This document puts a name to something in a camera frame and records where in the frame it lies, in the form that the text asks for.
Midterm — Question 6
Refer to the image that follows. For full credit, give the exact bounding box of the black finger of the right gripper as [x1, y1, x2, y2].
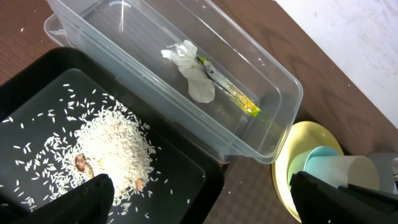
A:
[338, 184, 397, 213]

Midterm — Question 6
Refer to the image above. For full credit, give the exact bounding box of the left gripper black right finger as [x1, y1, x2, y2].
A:
[290, 171, 397, 224]

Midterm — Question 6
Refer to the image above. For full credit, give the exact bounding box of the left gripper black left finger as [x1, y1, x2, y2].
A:
[1, 174, 114, 224]

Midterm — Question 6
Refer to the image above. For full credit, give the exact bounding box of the white paper cup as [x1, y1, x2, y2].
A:
[304, 156, 379, 190]

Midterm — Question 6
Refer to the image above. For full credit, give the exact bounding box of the light blue bowl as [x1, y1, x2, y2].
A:
[287, 146, 341, 185]

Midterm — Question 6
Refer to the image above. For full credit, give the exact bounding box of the yellow plate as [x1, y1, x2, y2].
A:
[271, 121, 343, 221]

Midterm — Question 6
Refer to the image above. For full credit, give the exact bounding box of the yellow green snack wrapper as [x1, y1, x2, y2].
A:
[197, 57, 261, 117]

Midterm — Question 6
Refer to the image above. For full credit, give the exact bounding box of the white tissue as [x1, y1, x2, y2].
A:
[160, 40, 215, 103]

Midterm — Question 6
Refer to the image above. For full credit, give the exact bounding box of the grey plastic dishwasher rack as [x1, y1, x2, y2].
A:
[368, 153, 397, 195]

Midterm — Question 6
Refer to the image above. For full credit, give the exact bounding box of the dark brown serving tray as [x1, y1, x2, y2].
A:
[204, 156, 298, 224]

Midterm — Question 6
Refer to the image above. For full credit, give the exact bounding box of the spilled rice pile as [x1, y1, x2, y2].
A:
[1, 83, 190, 223]

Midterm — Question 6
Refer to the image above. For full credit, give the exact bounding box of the black tray bin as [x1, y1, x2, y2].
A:
[1, 47, 224, 223]

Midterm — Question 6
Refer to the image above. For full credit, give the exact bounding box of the clear plastic bin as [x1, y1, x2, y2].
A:
[49, 0, 303, 164]

